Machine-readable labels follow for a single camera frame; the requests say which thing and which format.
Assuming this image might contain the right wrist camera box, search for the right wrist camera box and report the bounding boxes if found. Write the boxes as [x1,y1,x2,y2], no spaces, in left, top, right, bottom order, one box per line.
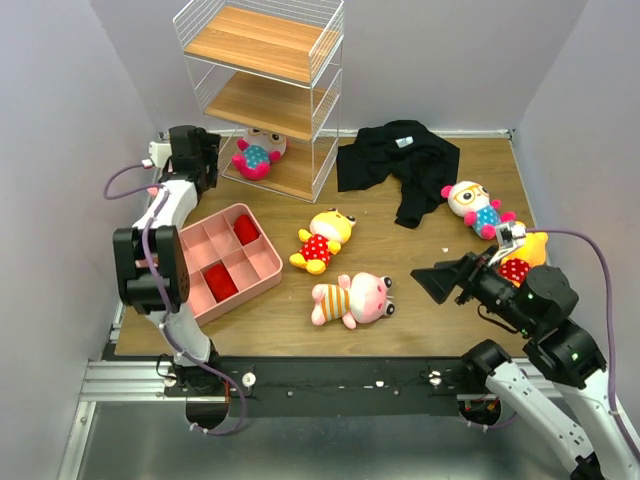
[491,221,526,264]

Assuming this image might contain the pink frog plush striped shirt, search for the pink frog plush striped shirt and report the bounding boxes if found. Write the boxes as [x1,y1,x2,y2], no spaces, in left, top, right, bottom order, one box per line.
[311,272,396,329]

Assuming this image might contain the white panda plush blue dress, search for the white panda plush blue dress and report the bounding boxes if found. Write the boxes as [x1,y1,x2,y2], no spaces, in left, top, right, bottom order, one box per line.
[232,127,289,181]

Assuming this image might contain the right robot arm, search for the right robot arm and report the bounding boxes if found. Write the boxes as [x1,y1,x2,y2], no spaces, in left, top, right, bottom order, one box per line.
[411,252,639,479]

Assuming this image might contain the black crumpled cloth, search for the black crumpled cloth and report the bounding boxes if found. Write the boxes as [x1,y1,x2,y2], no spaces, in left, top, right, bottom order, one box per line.
[336,120,460,229]

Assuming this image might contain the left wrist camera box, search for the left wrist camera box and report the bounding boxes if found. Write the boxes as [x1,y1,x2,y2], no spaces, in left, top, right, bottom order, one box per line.
[148,141,172,169]

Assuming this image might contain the pink divided storage tray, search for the pink divided storage tray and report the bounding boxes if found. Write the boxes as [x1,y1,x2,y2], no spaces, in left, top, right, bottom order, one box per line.
[179,203,283,326]

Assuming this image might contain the white panda plush yellow glasses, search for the white panda plush yellow glasses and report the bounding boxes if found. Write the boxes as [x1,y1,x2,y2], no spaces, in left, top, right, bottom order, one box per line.
[440,181,516,240]

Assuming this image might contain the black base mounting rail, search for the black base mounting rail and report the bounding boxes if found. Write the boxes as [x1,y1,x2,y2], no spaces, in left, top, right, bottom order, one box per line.
[156,356,494,419]

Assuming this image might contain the red item in tray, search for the red item in tray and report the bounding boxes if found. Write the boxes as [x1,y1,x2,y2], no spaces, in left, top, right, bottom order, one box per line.
[203,263,238,302]
[233,214,260,246]

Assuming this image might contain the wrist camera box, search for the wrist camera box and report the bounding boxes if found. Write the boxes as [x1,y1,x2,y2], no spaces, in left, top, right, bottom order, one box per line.
[148,141,172,169]
[491,221,526,264]

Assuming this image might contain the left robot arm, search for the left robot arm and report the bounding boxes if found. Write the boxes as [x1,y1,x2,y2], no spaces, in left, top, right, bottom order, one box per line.
[112,125,222,395]

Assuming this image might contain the white wire shelf rack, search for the white wire shelf rack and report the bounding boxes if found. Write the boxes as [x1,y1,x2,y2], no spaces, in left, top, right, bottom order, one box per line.
[173,1,345,202]

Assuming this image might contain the yellow plush red dotted dress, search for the yellow plush red dotted dress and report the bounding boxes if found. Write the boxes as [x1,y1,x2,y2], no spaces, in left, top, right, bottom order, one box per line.
[289,208,356,275]

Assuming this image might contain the orange plush red dotted dress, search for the orange plush red dotted dress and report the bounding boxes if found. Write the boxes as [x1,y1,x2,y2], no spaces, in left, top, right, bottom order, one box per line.
[497,232,548,287]

